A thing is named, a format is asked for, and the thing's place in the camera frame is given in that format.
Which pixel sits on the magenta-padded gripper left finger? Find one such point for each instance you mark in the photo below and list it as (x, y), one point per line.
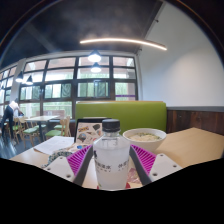
(77, 160)

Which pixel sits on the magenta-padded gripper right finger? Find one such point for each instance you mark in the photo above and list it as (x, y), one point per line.
(146, 159)

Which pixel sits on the clear plastic water bottle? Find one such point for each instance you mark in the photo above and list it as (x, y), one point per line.
(111, 156)

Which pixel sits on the white ceramic bowl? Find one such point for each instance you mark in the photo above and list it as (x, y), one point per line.
(145, 140)

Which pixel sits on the crumpled clear plastic wrapper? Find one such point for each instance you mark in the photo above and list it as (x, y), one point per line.
(133, 175)

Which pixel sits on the white paper sheet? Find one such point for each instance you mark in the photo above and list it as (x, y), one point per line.
(55, 144)

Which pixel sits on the black-framed stickered tablet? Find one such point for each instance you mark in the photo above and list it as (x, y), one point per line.
(88, 131)

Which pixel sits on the green upholstered bench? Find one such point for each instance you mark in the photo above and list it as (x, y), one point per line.
(133, 113)

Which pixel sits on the light wooden dining table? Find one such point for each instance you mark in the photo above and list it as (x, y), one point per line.
(41, 118)

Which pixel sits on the group of green-seated wooden chairs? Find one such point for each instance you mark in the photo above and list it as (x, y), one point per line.
(30, 130)

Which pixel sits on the large black-framed window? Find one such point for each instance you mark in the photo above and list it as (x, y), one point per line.
(60, 90)

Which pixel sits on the person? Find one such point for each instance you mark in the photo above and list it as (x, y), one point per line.
(9, 115)

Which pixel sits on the group of pendant lamps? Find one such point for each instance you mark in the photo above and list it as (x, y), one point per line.
(94, 57)

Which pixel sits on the curved linear ceiling light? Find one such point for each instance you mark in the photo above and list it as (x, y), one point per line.
(123, 40)

